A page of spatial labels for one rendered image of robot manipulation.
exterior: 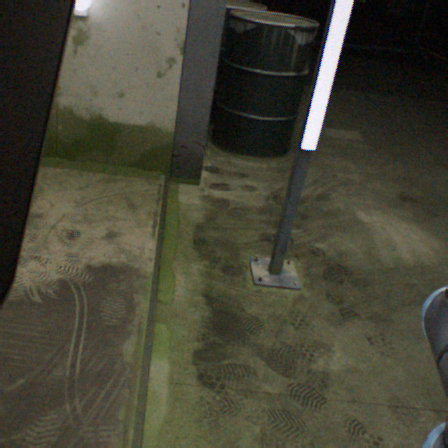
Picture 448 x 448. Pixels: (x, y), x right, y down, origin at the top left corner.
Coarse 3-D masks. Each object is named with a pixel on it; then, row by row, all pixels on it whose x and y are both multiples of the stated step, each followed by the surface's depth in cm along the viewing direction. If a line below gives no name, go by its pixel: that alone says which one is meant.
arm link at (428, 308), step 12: (444, 288) 74; (432, 300) 73; (444, 300) 69; (432, 312) 71; (444, 312) 68; (432, 324) 70; (444, 324) 68; (432, 336) 69; (444, 336) 67; (432, 348) 69; (444, 348) 65
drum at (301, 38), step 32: (256, 32) 296; (288, 32) 293; (224, 64) 325; (256, 64) 303; (288, 64) 302; (224, 96) 326; (256, 96) 311; (288, 96) 314; (224, 128) 331; (256, 128) 320; (288, 128) 328; (256, 160) 329
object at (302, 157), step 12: (324, 36) 172; (312, 84) 180; (300, 132) 189; (300, 156) 189; (300, 168) 191; (300, 180) 193; (288, 192) 197; (300, 192) 196; (288, 204) 198; (288, 216) 201; (288, 228) 203; (276, 240) 208; (288, 240) 206; (276, 252) 209; (276, 264) 211
